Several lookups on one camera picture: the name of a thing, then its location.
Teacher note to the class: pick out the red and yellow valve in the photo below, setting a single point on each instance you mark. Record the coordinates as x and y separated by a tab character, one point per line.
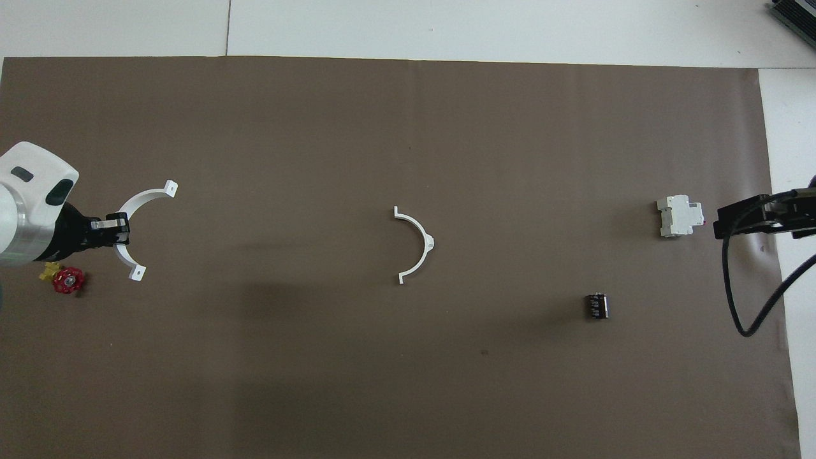
68	280

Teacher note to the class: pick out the black cylindrical capacitor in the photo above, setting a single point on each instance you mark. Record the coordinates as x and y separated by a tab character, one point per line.
597	305

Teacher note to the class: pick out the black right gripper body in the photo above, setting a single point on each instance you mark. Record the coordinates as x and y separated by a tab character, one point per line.
797	210

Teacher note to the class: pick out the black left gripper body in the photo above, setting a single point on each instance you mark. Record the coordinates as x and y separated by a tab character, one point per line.
76	233

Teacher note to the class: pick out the white circuit breaker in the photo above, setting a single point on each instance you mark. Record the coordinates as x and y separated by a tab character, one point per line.
679	217

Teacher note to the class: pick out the brown paper mat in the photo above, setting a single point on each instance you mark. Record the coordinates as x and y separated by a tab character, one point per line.
408	382

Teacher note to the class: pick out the grey ribbed device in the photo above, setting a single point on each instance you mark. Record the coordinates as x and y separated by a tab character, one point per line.
797	16

